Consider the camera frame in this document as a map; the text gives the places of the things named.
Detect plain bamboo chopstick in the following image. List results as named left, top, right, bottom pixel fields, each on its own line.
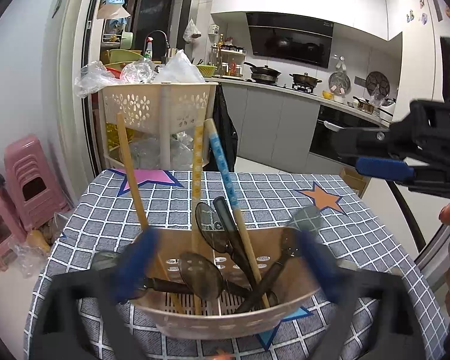
left=116, top=112, right=185, bottom=314

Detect blue patterned bamboo chopstick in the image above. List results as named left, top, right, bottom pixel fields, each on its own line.
left=205, top=119, right=262, bottom=282

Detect yellow patterned bamboo chopstick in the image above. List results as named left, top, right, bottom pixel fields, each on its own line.
left=191, top=124, right=204, bottom=253

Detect black handled slotted spoon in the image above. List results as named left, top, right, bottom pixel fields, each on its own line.
left=195, top=196, right=257, bottom=289

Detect black built-in oven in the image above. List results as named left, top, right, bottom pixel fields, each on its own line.
left=309, top=105, right=380, bottom=164

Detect cardboard box on floor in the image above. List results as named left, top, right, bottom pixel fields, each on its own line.
left=340, top=166, right=370, bottom=197

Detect black pot on stove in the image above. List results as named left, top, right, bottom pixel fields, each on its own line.
left=290, top=73, right=322, bottom=88

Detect short pink plastic stool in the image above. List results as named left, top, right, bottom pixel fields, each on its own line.
left=0, top=192, right=26, bottom=271

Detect black wok on stove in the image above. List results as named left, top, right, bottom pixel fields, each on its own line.
left=244, top=62, right=281, bottom=85

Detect grey checked tablecloth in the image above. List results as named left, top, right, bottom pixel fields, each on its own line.
left=24, top=171, right=446, bottom=359

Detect tall pink plastic stool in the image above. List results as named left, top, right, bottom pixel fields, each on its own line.
left=4, top=134, right=70, bottom=232

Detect black range hood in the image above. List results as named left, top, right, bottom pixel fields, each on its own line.
left=246, top=12, right=334, bottom=68

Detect beige utensil holder caddy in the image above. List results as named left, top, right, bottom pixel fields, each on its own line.
left=129, top=226, right=324, bottom=340

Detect clear plastic bags on rack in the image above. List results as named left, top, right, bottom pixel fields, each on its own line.
left=74, top=49, right=206, bottom=98

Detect beige perforated plastic basket rack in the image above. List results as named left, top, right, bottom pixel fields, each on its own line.
left=98, top=81, right=218, bottom=170

